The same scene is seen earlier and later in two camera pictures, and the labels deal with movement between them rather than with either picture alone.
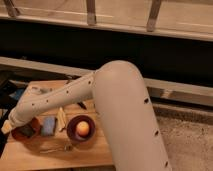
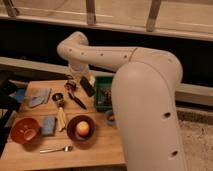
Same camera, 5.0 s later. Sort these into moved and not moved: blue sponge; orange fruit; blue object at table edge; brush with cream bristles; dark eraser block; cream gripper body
Moved: cream gripper body; dark eraser block
Not moved: blue object at table edge; brush with cream bristles; blue sponge; orange fruit
